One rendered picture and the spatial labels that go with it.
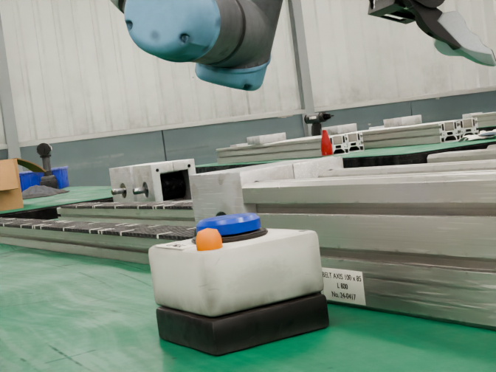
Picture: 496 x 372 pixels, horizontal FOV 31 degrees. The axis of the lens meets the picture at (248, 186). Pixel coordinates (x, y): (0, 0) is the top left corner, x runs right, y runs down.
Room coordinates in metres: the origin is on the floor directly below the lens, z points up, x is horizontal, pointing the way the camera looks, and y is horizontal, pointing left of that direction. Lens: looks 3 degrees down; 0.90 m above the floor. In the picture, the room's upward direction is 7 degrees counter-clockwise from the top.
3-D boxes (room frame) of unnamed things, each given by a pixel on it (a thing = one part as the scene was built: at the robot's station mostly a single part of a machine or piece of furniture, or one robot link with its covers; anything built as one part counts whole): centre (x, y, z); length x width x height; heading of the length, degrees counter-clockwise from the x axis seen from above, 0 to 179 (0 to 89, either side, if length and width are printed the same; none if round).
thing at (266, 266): (0.56, 0.01, 0.81); 0.10 x 0.08 x 0.06; 120
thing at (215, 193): (0.75, -0.01, 0.83); 0.12 x 0.09 x 0.10; 120
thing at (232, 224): (0.55, 0.02, 0.84); 0.04 x 0.04 x 0.02
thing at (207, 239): (0.51, 0.03, 0.85); 0.01 x 0.01 x 0.01
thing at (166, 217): (1.40, 0.13, 0.79); 0.96 x 0.04 x 0.03; 30
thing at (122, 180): (1.84, 0.23, 0.83); 0.11 x 0.10 x 0.10; 123
